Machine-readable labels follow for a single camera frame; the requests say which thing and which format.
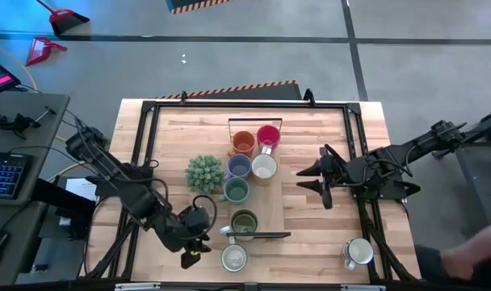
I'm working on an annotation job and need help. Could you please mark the black equipment stand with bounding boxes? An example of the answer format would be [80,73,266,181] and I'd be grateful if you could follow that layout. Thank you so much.
[30,176,98,240]

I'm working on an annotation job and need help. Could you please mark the silver metal bracket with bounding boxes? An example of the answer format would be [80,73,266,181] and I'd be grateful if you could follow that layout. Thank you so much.
[340,284,387,291]
[114,282,162,291]

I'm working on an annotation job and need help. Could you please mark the thin yellow cable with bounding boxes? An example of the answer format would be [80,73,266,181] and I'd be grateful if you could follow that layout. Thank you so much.
[0,39,69,143]

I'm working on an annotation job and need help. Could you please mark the red dustpan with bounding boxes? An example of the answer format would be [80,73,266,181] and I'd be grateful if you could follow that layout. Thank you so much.
[25,36,69,67]

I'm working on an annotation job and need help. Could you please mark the white mug dark rim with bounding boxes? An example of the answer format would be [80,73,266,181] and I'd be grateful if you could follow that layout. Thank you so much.
[340,237,375,272]

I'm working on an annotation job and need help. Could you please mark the grey-blue mug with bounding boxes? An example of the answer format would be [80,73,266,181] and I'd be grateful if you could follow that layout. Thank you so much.
[225,153,253,181]

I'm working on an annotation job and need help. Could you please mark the black clamp tool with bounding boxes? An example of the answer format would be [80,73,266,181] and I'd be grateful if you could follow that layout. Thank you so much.
[0,105,57,141]

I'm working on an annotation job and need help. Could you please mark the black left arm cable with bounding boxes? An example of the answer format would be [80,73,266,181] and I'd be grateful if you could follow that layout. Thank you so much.
[188,194,218,256]

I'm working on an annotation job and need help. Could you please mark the dark grey side table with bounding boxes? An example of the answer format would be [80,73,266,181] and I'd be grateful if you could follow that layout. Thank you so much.
[430,105,491,238]

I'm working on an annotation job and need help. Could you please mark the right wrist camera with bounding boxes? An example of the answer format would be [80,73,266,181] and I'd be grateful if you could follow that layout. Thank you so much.
[328,161,347,186]

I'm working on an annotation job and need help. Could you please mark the olive green mug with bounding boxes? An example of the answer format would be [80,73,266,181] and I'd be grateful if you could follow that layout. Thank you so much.
[219,208,260,243]

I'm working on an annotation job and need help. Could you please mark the hazard striped black mat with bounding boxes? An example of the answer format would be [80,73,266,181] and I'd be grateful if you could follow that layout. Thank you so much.
[154,79,303,101]

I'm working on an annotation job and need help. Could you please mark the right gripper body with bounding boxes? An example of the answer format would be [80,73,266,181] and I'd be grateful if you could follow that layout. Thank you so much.
[328,158,354,191]

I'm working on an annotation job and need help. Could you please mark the orange mug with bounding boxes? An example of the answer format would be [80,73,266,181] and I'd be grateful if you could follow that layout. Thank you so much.
[228,129,257,158]

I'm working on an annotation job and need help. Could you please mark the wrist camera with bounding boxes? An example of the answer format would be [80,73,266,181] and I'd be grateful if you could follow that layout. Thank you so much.
[328,161,347,186]
[183,207,211,234]

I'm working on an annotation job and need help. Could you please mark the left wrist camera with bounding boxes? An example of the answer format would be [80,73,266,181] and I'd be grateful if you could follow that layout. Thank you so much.
[183,207,211,234]

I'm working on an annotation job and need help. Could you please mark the hazard striped black platform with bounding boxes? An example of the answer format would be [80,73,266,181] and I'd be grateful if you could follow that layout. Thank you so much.
[166,0,235,15]

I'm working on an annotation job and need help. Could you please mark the yellow mug white interior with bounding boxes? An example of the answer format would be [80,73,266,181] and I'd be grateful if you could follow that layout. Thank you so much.
[250,152,279,182]

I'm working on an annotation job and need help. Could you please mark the white paper sheet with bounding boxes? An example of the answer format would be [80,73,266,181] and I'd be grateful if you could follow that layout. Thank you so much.
[65,177,100,202]

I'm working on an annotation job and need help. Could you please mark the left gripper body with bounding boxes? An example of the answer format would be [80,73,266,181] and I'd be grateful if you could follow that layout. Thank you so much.
[164,208,212,252]

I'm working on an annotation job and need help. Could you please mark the grey desk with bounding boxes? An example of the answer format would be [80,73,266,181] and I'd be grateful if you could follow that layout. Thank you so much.
[0,92,72,287]

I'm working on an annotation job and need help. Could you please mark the blue floral white mug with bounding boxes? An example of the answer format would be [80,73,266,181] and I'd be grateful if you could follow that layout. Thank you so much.
[220,237,249,272]

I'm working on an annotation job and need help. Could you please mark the sage green mug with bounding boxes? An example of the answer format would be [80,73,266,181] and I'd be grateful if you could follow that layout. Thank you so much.
[219,176,250,205]

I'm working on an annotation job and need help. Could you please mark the faux succulent in white pot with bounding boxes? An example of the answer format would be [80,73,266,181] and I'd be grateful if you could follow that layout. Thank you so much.
[184,154,225,194]

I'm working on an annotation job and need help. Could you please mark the backlit black keyboard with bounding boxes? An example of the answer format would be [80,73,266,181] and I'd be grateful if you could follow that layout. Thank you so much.
[0,150,34,200]

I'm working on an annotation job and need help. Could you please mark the pale yellow hose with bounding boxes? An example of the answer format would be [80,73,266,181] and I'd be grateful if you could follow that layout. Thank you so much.
[46,160,91,183]

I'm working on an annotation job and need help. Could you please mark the person's forearm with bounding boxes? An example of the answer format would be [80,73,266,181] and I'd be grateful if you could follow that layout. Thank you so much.
[413,219,491,286]

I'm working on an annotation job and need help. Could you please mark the red broom black bristles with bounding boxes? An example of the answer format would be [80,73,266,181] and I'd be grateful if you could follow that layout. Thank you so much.
[36,0,90,36]

